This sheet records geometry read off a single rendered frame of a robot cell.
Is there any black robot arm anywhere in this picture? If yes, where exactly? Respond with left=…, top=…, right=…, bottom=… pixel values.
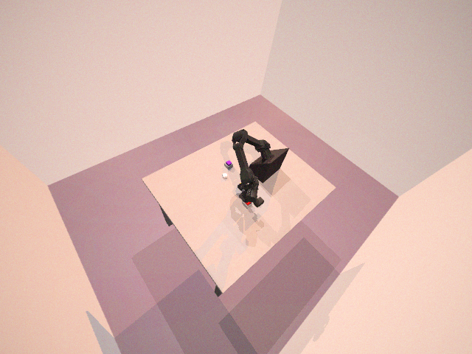
left=232, top=129, right=273, bottom=203

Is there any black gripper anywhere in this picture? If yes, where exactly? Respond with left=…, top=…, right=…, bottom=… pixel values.
left=237, top=183, right=264, bottom=207

